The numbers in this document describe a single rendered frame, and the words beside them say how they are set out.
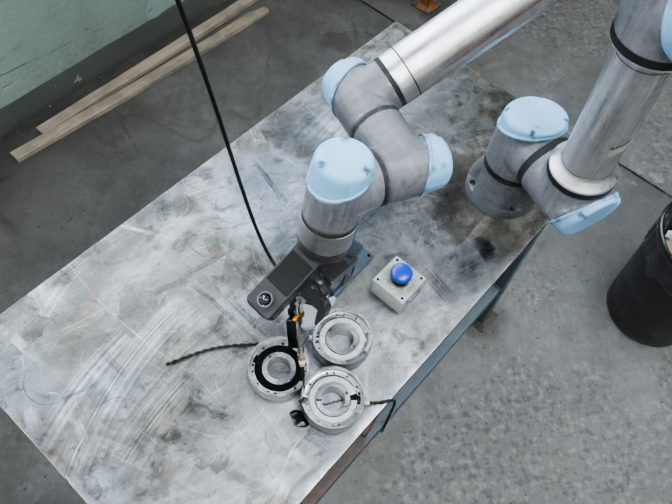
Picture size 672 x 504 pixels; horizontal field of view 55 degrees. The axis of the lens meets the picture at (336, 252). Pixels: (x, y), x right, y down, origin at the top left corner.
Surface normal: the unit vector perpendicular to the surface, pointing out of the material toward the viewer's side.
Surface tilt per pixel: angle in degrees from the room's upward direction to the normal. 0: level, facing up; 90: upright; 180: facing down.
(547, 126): 8
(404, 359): 0
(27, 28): 90
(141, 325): 0
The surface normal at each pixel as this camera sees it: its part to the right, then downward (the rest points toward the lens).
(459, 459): 0.07, -0.52
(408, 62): -0.13, 0.05
